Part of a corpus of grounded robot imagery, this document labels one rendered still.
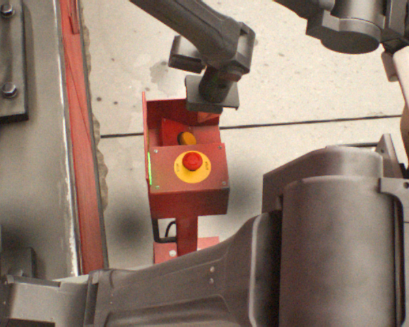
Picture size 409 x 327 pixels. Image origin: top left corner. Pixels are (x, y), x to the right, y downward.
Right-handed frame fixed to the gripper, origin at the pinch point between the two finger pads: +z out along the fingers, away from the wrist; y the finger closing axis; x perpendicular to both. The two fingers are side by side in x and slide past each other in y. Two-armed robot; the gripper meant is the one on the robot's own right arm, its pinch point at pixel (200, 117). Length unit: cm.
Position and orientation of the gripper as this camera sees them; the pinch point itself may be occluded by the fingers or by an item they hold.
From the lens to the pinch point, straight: 126.7
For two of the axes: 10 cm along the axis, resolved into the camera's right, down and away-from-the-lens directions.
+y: -9.6, -0.6, -2.6
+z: -2.6, 4.9, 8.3
